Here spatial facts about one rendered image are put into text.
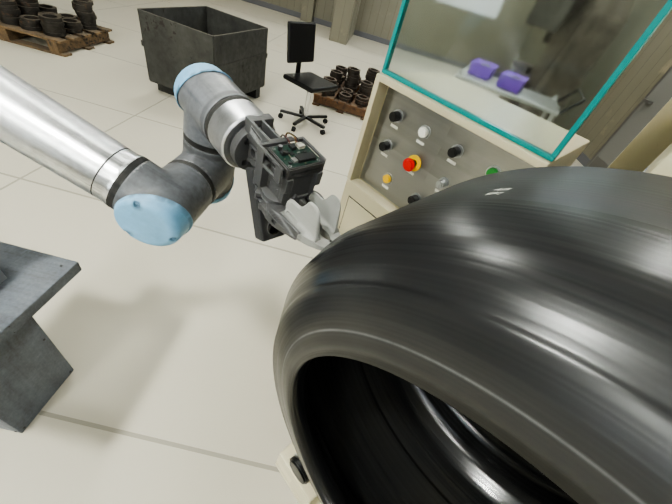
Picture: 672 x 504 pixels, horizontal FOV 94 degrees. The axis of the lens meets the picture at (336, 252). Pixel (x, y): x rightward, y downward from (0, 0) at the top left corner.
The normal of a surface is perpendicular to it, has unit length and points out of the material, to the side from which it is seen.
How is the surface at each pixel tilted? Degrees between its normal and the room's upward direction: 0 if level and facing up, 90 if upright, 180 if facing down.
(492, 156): 90
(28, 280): 0
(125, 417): 0
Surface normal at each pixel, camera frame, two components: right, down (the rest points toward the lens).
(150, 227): -0.11, 0.71
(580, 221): -0.04, -0.88
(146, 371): 0.22, -0.70
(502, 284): -0.54, -0.43
